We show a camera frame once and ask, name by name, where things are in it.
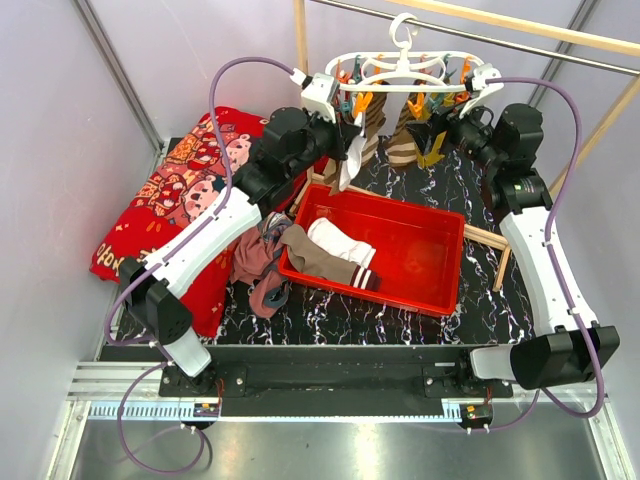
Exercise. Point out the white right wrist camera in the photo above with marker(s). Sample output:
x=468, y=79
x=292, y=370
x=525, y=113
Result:
x=484, y=81

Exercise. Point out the maroon striped cuff sock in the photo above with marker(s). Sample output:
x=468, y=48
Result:
x=365, y=279

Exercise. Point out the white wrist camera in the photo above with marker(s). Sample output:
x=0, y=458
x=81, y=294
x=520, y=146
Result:
x=484, y=81
x=318, y=93

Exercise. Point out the red plastic bin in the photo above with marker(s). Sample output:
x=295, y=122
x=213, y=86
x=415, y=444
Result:
x=418, y=248

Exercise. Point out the white round clip hanger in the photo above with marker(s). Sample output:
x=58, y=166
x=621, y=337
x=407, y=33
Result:
x=405, y=69

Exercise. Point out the red cartoon bear pillow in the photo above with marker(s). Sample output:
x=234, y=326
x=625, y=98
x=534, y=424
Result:
x=180, y=190

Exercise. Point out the wooden rack frame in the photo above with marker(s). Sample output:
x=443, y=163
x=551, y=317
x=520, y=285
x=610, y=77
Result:
x=475, y=234

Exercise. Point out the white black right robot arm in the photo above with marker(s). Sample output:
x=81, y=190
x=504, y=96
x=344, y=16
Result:
x=569, y=344

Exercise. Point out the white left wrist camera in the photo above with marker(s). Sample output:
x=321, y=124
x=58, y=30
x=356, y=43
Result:
x=318, y=93

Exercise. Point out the white sock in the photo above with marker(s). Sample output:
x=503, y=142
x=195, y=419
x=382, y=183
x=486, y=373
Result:
x=330, y=238
x=351, y=166

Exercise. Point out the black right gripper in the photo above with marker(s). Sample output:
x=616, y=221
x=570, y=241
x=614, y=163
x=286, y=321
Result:
x=424, y=132

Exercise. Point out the mustard yellow hanging sock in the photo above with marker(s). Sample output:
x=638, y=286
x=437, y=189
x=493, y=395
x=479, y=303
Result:
x=433, y=155

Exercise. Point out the brown hanging sock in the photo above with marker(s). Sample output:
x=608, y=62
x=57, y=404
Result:
x=400, y=147

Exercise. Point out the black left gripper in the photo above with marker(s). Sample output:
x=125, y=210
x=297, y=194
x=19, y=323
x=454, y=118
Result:
x=341, y=134

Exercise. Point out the taupe ribbed sock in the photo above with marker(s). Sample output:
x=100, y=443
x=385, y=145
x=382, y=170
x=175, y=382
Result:
x=310, y=259

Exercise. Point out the pink and teal garment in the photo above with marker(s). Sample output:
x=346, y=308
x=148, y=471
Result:
x=255, y=263

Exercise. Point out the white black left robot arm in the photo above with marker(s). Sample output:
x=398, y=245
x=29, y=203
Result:
x=292, y=141

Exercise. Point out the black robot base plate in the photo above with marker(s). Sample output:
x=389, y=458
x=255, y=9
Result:
x=435, y=371

